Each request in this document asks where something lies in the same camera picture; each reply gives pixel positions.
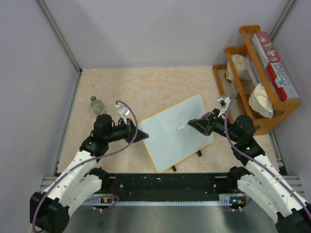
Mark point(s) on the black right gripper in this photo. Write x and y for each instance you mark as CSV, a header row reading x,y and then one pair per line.
x,y
206,126

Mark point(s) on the clear plastic bottle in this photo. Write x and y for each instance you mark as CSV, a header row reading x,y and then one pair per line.
x,y
97,106

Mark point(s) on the purple-capped whiteboard marker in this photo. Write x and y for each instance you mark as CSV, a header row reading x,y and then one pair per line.
x,y
183,126

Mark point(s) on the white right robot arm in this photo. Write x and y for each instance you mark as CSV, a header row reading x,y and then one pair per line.
x,y
257,177

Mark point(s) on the orange wooden rack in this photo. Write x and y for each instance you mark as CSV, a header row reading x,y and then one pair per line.
x,y
247,83

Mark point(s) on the crumpled beige cloth front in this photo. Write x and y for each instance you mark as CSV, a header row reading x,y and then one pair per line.
x,y
260,103

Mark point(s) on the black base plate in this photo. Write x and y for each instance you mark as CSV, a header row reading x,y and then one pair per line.
x,y
167,186

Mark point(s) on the red white box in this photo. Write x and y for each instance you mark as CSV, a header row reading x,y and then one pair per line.
x,y
281,82

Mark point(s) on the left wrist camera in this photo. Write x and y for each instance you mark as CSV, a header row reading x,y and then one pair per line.
x,y
122,110

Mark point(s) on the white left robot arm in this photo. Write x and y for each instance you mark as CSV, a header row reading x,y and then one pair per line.
x,y
52,209

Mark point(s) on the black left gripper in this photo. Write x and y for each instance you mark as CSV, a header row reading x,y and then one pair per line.
x,y
131,132

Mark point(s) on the black whiteboard clip upper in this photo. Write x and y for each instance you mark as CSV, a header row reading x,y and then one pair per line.
x,y
199,153

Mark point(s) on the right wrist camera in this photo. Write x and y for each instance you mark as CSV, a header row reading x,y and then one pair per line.
x,y
224,103

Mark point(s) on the small yellow white box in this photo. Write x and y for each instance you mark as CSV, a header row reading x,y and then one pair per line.
x,y
229,74

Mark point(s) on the yellow-framed whiteboard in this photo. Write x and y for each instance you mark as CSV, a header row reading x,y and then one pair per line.
x,y
167,146

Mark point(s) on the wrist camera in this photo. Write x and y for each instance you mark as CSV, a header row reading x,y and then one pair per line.
x,y
224,103
122,110

